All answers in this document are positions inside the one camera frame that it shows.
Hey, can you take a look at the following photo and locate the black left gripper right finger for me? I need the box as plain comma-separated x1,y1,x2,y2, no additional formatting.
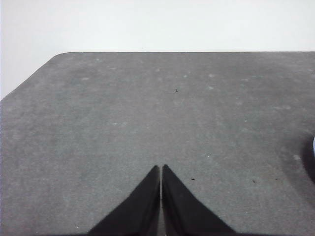
161,164,237,236

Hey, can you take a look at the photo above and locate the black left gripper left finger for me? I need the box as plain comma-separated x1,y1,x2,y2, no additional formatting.
88,165,161,236

